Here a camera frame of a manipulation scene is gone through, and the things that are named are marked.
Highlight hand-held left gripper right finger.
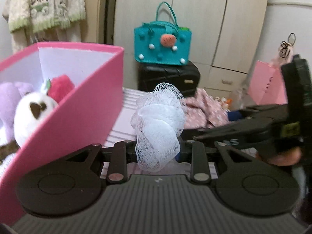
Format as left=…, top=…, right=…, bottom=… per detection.
left=175, top=140, right=254, bottom=184

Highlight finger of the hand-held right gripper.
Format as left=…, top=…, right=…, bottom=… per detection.
left=227, top=103, right=290, bottom=123
left=193, top=117, right=283, bottom=150

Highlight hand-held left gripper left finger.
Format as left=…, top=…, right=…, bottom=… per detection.
left=64, top=140, right=137, bottom=184

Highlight pink floral cloth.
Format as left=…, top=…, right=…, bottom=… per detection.
left=182, top=87, right=231, bottom=130

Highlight white mesh bath sponge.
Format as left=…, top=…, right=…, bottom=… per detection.
left=130, top=82, right=187, bottom=173

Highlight pink cardboard box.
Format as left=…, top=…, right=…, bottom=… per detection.
left=0, top=42, right=125, bottom=226

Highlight pink strawberry plush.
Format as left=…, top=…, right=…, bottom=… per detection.
left=42, top=74, right=76, bottom=104

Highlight white plush with brown patches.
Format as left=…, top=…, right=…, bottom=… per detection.
left=0, top=91, right=59, bottom=163

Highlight purple plush toy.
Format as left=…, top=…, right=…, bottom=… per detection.
left=0, top=82, right=35, bottom=142

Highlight person's right hand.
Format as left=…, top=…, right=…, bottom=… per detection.
left=266, top=147, right=303, bottom=167

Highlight floral gift bag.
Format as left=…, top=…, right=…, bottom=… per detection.
left=214, top=97, right=232, bottom=111

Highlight clear plastic bag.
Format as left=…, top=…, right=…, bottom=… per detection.
left=233, top=73, right=254, bottom=108

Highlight pink tote bag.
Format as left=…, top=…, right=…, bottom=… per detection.
left=247, top=53, right=288, bottom=106

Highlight black suitcase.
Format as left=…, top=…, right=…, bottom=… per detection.
left=137, top=61, right=201, bottom=98

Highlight teal felt tote bag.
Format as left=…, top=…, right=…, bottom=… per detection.
left=134, top=1, right=192, bottom=66

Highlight beige wardrobe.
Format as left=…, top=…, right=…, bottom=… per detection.
left=113, top=0, right=270, bottom=96

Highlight black clothes rack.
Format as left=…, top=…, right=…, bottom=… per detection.
left=103, top=0, right=118, bottom=46

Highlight light wooden cabinet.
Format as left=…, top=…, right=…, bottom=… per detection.
left=81, top=0, right=108, bottom=45

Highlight white fleece cardigan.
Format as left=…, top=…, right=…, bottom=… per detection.
left=2, top=0, right=87, bottom=34

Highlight black hair ties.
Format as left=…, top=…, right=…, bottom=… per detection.
left=278, top=33, right=297, bottom=59

